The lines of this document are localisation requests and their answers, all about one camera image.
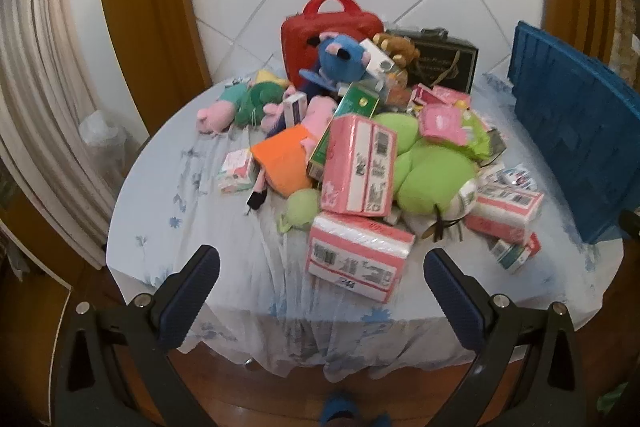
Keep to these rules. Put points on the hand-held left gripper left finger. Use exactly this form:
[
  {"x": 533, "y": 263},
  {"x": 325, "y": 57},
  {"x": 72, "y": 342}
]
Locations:
[{"x": 195, "y": 297}]

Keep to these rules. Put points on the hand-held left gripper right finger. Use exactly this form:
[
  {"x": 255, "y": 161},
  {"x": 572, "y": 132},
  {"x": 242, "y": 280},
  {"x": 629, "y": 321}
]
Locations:
[{"x": 445, "y": 287}]

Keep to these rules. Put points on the large lime green plush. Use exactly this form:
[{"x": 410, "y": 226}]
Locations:
[{"x": 435, "y": 172}]

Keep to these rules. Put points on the white blue wet wipes packet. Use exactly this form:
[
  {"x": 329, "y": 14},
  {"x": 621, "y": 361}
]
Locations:
[{"x": 515, "y": 179}]

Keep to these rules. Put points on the blue plastic crate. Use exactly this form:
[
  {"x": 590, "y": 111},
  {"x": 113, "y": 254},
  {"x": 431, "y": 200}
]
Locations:
[{"x": 565, "y": 117}]

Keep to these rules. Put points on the small teal red box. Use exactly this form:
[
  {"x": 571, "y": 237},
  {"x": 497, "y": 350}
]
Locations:
[{"x": 515, "y": 254}]

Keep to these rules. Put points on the light blue floral tablecloth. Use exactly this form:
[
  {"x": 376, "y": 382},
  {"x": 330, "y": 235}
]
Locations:
[{"x": 200, "y": 217}]

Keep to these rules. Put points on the pink tissue pack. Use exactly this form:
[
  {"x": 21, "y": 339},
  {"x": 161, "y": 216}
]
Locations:
[
  {"x": 440, "y": 94},
  {"x": 350, "y": 167},
  {"x": 350, "y": 257},
  {"x": 505, "y": 212}
]

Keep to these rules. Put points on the small pink white box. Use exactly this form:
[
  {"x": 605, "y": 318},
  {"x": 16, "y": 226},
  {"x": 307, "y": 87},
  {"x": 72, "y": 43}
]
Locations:
[{"x": 235, "y": 172}]

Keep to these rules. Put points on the pale green plush ball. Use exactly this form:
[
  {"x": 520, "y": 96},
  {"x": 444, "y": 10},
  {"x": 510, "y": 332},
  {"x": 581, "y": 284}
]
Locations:
[{"x": 300, "y": 212}]

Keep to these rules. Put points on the lime green packet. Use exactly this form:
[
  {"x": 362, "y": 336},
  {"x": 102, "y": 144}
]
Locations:
[{"x": 480, "y": 137}]

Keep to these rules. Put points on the blue slipper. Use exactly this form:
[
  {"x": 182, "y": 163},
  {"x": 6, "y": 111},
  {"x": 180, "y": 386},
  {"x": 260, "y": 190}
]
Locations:
[{"x": 340, "y": 407}]

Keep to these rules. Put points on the pink pig plush orange dress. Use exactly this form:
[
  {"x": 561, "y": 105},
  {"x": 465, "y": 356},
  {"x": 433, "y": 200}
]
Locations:
[{"x": 285, "y": 157}]

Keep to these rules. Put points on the wooden cabinet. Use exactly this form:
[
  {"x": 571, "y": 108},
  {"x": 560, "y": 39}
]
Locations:
[{"x": 25, "y": 307}]

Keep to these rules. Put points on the pink pig plush teal outfit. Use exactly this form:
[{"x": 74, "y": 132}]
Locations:
[{"x": 215, "y": 117}]

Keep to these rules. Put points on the white plastic bag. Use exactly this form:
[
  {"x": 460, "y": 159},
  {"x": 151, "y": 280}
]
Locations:
[{"x": 100, "y": 132}]

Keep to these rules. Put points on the orange snack packet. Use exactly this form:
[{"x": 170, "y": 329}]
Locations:
[{"x": 400, "y": 94}]

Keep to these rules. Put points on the green carton box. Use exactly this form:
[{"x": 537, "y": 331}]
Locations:
[{"x": 360, "y": 102}]

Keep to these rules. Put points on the green dinosaur plush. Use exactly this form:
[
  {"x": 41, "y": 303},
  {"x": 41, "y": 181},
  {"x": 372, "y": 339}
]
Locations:
[{"x": 255, "y": 99}]

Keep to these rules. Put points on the small white purple box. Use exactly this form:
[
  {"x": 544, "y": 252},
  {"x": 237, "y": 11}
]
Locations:
[{"x": 295, "y": 109}]

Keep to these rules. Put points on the black gift box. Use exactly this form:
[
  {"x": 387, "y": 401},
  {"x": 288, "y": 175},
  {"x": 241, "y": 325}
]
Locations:
[{"x": 445, "y": 62}]

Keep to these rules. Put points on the white carton box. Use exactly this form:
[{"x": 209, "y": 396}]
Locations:
[{"x": 375, "y": 57}]

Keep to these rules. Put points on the brown teddy bear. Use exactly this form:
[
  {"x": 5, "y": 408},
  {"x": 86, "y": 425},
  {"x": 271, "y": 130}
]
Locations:
[{"x": 400, "y": 47}]

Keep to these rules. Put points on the blue plush toy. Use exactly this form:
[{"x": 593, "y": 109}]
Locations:
[{"x": 335, "y": 57}]

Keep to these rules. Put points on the white curtain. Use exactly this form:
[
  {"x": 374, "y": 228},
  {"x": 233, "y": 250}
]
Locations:
[{"x": 45, "y": 82}]

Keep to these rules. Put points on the red handbag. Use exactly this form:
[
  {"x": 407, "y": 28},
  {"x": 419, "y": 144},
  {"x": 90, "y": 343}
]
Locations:
[{"x": 300, "y": 42}]

